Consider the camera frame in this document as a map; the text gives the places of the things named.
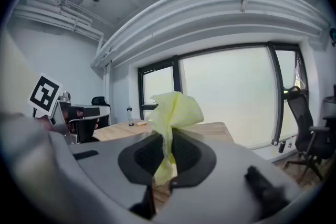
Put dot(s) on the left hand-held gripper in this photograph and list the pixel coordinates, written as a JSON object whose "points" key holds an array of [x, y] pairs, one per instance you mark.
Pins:
{"points": [[43, 93]]}

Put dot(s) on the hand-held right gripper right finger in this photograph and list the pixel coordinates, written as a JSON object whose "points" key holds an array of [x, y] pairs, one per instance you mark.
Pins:
{"points": [[223, 186]]}

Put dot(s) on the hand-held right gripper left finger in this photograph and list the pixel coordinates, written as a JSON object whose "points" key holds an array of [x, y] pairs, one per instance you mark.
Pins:
{"points": [[105, 165]]}

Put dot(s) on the yellow cloth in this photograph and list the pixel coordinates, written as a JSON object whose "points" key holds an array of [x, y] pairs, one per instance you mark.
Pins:
{"points": [[178, 110]]}

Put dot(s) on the person's left forearm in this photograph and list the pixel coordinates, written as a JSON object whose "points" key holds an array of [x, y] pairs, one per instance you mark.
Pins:
{"points": [[43, 123]]}

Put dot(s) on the black headrest office chair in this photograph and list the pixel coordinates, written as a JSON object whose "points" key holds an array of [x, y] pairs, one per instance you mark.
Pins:
{"points": [[99, 101]]}

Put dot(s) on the clear water bottle black cap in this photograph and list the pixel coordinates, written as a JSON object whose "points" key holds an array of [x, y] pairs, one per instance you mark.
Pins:
{"points": [[129, 114]]}

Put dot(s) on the yellow sponge block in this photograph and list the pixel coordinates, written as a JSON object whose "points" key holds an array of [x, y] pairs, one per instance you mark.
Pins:
{"points": [[141, 123]]}

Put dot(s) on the black flask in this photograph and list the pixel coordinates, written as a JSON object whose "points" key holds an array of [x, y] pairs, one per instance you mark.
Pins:
{"points": [[282, 146]]}

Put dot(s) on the small white bottle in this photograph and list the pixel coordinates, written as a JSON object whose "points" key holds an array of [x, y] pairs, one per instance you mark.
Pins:
{"points": [[289, 144]]}

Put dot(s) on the black framed window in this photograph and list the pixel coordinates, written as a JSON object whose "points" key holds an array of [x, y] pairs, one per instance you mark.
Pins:
{"points": [[228, 97]]}

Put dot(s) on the black mesh office chair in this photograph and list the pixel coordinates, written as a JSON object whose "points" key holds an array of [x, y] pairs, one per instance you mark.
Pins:
{"points": [[304, 123]]}

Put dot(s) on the thin white pipe bundle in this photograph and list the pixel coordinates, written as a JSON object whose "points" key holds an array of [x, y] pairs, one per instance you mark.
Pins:
{"points": [[68, 18]]}

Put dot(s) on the thick white pipe bundle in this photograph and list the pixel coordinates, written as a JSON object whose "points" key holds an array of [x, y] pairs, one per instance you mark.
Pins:
{"points": [[210, 5]]}

